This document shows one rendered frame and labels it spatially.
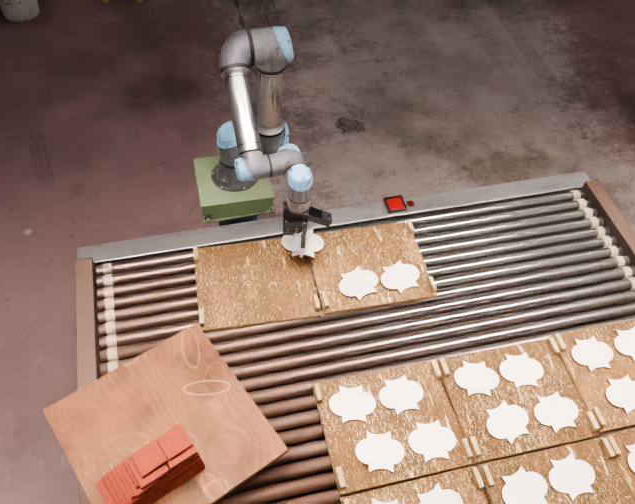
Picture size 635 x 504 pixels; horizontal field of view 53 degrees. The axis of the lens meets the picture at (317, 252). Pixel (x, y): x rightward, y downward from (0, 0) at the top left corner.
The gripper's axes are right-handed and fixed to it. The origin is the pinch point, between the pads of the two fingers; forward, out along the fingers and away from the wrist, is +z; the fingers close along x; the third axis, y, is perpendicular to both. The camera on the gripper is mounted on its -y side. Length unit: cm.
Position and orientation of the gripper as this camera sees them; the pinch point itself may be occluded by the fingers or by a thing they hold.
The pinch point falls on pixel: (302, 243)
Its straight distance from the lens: 223.2
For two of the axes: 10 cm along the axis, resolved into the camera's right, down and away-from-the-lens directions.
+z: -0.6, 6.1, 7.9
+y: -10.0, -0.2, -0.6
